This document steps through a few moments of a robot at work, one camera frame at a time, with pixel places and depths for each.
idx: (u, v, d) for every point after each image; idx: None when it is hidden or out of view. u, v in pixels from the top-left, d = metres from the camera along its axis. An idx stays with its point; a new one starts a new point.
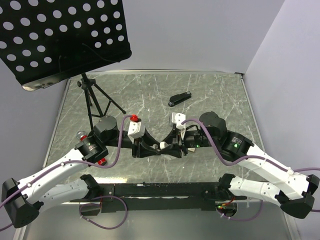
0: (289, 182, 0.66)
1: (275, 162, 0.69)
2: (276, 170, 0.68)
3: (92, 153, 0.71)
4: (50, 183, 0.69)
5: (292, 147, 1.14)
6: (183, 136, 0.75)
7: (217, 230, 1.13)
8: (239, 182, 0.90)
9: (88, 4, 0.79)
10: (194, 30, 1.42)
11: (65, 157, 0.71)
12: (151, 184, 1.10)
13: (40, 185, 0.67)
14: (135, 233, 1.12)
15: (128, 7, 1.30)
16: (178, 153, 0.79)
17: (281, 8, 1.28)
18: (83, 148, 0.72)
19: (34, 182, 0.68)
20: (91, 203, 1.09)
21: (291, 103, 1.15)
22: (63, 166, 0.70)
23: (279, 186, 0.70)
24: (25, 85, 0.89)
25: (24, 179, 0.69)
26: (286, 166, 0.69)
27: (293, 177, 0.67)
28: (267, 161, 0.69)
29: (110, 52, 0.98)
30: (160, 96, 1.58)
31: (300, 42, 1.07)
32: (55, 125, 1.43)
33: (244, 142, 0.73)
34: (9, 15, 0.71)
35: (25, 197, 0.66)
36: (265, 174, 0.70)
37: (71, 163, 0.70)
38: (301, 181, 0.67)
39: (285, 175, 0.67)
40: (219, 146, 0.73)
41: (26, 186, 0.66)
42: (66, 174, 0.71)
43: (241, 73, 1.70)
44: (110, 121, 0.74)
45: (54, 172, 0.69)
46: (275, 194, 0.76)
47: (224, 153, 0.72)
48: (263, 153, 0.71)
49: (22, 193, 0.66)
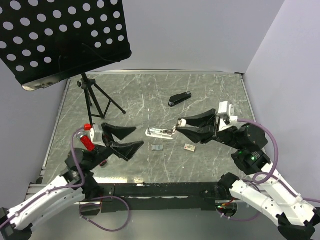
0: (294, 207, 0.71)
1: (287, 186, 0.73)
2: (285, 193, 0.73)
3: (76, 180, 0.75)
4: (36, 211, 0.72)
5: (292, 147, 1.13)
6: (220, 129, 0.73)
7: (217, 230, 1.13)
8: (242, 186, 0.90)
9: (89, 4, 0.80)
10: (194, 29, 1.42)
11: (50, 185, 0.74)
12: (151, 185, 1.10)
13: (27, 214, 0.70)
14: (135, 234, 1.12)
15: (128, 6, 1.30)
16: (197, 140, 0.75)
17: (281, 7, 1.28)
18: (68, 175, 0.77)
19: (22, 212, 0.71)
20: (91, 203, 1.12)
21: (290, 103, 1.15)
22: (48, 194, 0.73)
23: (283, 208, 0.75)
24: (25, 85, 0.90)
25: (13, 208, 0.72)
26: (297, 192, 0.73)
27: (300, 204, 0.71)
28: (279, 182, 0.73)
29: (110, 52, 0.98)
30: (160, 96, 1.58)
31: (300, 42, 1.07)
32: (55, 126, 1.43)
33: (262, 157, 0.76)
34: (9, 14, 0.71)
35: (14, 226, 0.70)
36: (274, 192, 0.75)
37: (56, 191, 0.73)
38: (307, 209, 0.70)
39: (292, 200, 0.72)
40: (241, 157, 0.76)
41: (14, 216, 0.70)
42: (52, 201, 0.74)
43: (241, 73, 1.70)
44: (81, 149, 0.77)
45: (39, 200, 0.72)
46: (277, 213, 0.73)
47: (241, 164, 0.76)
48: (278, 173, 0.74)
49: (11, 222, 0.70)
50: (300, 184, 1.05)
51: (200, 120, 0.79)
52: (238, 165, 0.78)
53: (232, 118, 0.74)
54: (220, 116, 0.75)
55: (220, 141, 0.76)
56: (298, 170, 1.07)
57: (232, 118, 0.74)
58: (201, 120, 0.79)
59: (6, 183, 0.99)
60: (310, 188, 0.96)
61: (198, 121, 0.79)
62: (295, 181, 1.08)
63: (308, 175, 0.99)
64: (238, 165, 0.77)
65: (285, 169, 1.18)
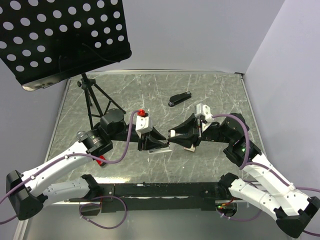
0: (288, 197, 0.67)
1: (279, 175, 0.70)
2: (277, 182, 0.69)
3: (96, 146, 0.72)
4: (53, 176, 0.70)
5: (291, 147, 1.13)
6: (203, 130, 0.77)
7: (217, 230, 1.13)
8: (241, 185, 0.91)
9: (89, 4, 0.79)
10: (194, 29, 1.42)
11: (68, 150, 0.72)
12: (151, 185, 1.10)
13: (43, 177, 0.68)
14: (135, 233, 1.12)
15: (128, 7, 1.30)
16: (189, 144, 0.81)
17: (281, 7, 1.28)
18: (87, 141, 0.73)
19: (38, 175, 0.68)
20: (91, 203, 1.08)
21: (291, 102, 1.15)
22: (67, 158, 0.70)
23: (278, 200, 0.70)
24: (25, 85, 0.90)
25: (28, 172, 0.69)
26: (289, 181, 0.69)
27: (294, 193, 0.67)
28: (270, 172, 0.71)
29: (110, 52, 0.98)
30: (160, 96, 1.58)
31: (300, 41, 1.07)
32: (55, 125, 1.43)
33: (252, 149, 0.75)
34: (9, 15, 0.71)
35: (29, 190, 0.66)
36: (266, 183, 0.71)
37: (75, 156, 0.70)
38: (301, 198, 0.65)
39: (285, 189, 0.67)
40: (230, 148, 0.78)
41: (30, 178, 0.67)
42: (69, 167, 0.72)
43: (241, 73, 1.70)
44: (116, 115, 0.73)
45: (56, 165, 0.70)
46: (274, 207, 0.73)
47: (232, 155, 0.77)
48: (268, 163, 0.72)
49: (26, 185, 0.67)
50: (300, 184, 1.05)
51: (187, 126, 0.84)
52: (230, 158, 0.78)
53: (207, 116, 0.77)
54: (197, 118, 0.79)
55: (210, 139, 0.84)
56: (298, 170, 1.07)
57: (207, 116, 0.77)
58: (188, 125, 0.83)
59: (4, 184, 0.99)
60: (310, 188, 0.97)
61: (186, 127, 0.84)
62: (295, 181, 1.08)
63: (308, 175, 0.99)
64: (230, 158, 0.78)
65: (285, 169, 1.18)
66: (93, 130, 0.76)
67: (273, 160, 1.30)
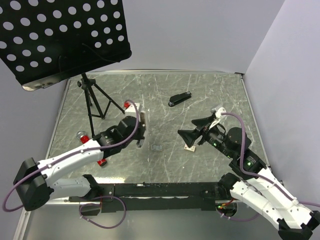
0: (291, 210, 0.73)
1: (282, 189, 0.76)
2: (281, 196, 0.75)
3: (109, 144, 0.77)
4: (68, 168, 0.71)
5: (291, 147, 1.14)
6: (211, 125, 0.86)
7: (217, 229, 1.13)
8: (243, 188, 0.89)
9: (89, 4, 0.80)
10: (194, 30, 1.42)
11: (83, 146, 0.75)
12: (151, 185, 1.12)
13: (59, 167, 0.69)
14: (135, 234, 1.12)
15: (128, 7, 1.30)
16: (190, 140, 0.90)
17: (281, 8, 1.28)
18: (100, 140, 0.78)
19: (54, 165, 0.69)
20: (91, 203, 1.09)
21: (291, 102, 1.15)
22: (82, 153, 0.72)
23: (281, 212, 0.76)
24: (25, 85, 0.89)
25: (44, 160, 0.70)
26: (293, 196, 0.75)
27: (297, 207, 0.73)
28: (274, 186, 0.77)
29: (110, 52, 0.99)
30: (160, 96, 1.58)
31: (300, 40, 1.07)
32: (55, 125, 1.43)
33: (257, 163, 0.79)
34: (9, 15, 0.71)
35: (45, 178, 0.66)
36: (271, 197, 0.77)
37: (89, 151, 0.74)
38: (304, 213, 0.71)
39: (288, 203, 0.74)
40: (235, 162, 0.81)
41: (47, 166, 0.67)
42: (82, 162, 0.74)
43: (241, 73, 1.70)
44: (130, 120, 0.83)
45: (73, 157, 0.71)
46: (278, 217, 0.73)
47: (237, 169, 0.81)
48: (273, 178, 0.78)
49: (42, 173, 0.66)
50: (300, 185, 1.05)
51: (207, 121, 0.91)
52: (236, 171, 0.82)
53: (217, 112, 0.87)
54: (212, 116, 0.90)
55: (212, 142, 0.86)
56: (298, 170, 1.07)
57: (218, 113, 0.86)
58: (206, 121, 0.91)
59: (5, 184, 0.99)
60: (310, 188, 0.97)
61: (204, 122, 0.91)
62: (296, 181, 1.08)
63: (308, 175, 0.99)
64: (236, 171, 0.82)
65: (285, 169, 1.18)
66: (105, 132, 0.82)
67: (273, 161, 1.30)
